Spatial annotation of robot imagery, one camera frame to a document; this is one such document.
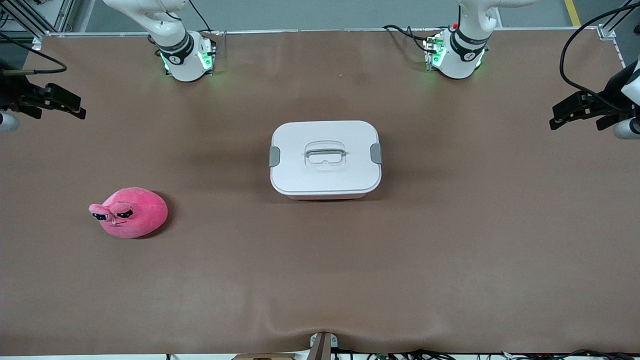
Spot brown table mat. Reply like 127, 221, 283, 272
0, 28, 640, 357

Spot white box lid grey latches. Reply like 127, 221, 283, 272
269, 120, 383, 196

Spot black arm base cable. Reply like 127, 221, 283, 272
382, 24, 436, 55
187, 0, 213, 33

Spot metal camera post bracket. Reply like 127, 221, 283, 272
309, 331, 339, 360

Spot black left arm base cable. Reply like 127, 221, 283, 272
382, 24, 436, 55

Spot black right arm base cable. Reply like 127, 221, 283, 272
187, 0, 213, 33

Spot pink plush toy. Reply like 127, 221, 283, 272
89, 187, 169, 239

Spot aluminium frame profile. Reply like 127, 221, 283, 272
0, 0, 76, 51
597, 0, 640, 41

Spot pink plastic storage box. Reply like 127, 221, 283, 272
287, 191, 368, 201

